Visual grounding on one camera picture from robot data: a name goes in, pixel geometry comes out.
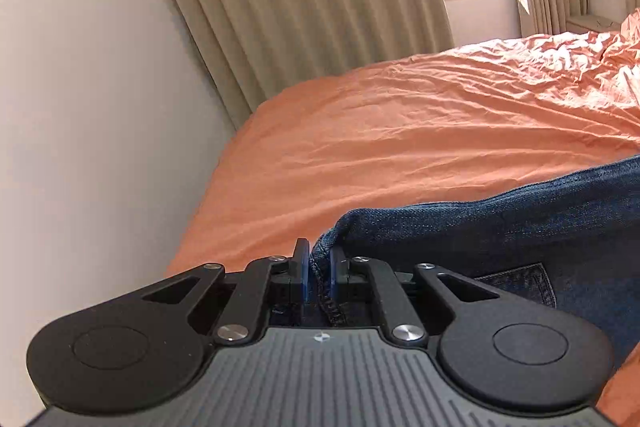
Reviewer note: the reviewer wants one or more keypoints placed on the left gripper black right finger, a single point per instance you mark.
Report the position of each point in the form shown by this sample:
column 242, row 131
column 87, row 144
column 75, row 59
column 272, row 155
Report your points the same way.
column 494, row 346

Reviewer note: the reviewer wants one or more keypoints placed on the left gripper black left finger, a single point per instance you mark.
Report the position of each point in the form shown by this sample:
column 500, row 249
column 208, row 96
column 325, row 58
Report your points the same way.
column 143, row 348

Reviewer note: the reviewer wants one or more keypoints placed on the blue denim jeans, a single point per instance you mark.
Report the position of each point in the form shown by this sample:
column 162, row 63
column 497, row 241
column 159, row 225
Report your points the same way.
column 571, row 243

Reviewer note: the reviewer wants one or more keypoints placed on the orange bed sheet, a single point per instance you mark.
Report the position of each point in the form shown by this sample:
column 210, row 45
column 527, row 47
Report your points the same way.
column 458, row 126

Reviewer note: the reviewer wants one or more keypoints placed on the beige nightstand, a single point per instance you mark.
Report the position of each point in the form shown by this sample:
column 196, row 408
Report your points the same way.
column 579, row 24

